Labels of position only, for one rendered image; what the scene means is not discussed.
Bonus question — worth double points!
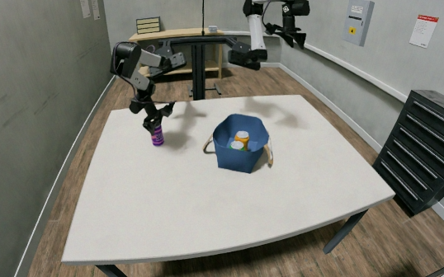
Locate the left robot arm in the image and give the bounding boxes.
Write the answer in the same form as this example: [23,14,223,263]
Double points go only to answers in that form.
[230,0,310,69]

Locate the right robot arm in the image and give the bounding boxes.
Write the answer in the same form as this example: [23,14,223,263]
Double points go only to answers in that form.
[110,42,185,118]

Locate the purple drink can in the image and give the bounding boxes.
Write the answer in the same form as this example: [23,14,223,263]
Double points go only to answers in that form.
[151,122,164,146]

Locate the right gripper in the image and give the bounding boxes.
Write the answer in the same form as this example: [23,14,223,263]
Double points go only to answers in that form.
[142,103,164,136]

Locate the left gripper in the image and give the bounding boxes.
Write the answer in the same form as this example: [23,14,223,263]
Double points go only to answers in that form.
[273,16,306,49]

